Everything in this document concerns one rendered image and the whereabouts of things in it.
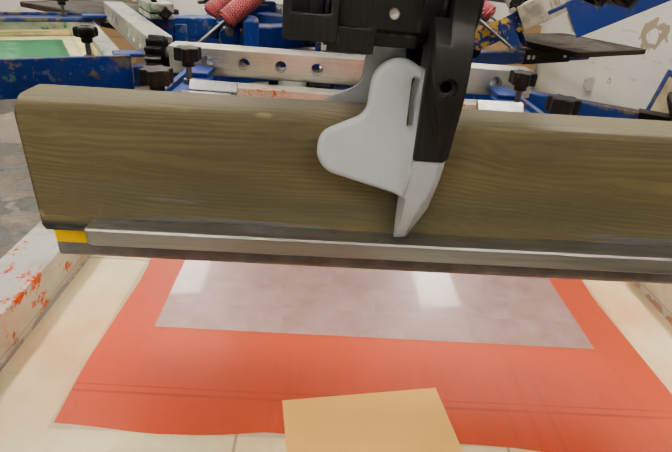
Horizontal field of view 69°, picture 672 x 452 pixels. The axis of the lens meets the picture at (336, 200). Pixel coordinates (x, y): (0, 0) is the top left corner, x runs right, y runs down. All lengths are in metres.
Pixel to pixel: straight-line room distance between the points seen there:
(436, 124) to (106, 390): 0.27
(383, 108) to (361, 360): 0.21
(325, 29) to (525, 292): 0.34
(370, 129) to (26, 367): 0.28
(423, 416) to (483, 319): 0.12
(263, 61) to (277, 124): 0.71
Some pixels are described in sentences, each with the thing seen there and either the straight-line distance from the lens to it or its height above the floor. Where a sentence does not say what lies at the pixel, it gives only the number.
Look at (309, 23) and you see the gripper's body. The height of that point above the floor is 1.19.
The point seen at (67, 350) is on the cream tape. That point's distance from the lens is 0.40.
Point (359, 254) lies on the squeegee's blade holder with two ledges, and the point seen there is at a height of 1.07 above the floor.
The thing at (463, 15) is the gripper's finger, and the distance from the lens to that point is 0.21.
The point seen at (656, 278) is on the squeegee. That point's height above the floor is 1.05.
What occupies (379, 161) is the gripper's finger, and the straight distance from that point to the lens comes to 0.23.
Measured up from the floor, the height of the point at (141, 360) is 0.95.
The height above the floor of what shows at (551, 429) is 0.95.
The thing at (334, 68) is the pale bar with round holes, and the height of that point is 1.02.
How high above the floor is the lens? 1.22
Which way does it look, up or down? 27 degrees down
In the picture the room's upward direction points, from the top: 5 degrees clockwise
